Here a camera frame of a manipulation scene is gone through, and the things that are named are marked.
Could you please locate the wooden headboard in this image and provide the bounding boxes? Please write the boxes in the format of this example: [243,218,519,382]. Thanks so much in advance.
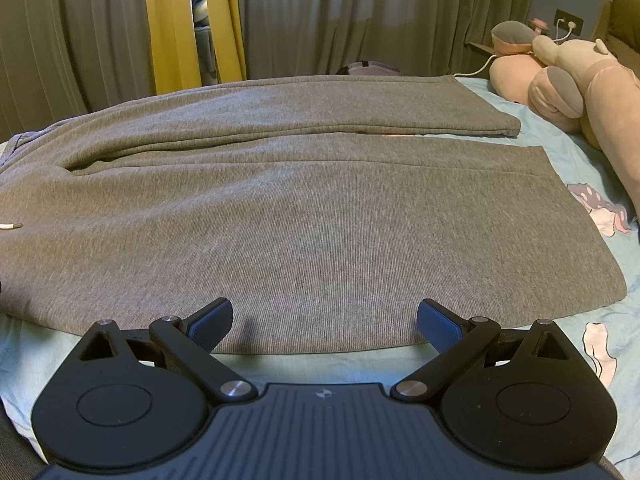
[591,0,640,76]

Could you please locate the grey curtain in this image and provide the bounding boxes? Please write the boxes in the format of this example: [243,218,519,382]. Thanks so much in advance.
[1,0,530,138]

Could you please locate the white charging cable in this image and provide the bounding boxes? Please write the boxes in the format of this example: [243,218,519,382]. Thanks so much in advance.
[451,16,576,79]

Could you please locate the pink plush toy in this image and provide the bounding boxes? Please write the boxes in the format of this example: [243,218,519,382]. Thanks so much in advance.
[489,21,639,205]

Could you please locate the yellow curtain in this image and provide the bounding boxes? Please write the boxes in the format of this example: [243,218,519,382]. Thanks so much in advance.
[145,0,246,94]

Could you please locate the grey knit pants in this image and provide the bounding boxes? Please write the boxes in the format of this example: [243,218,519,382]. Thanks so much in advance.
[0,75,628,356]

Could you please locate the wall power outlet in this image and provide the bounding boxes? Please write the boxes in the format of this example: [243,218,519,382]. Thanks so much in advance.
[553,9,584,36]

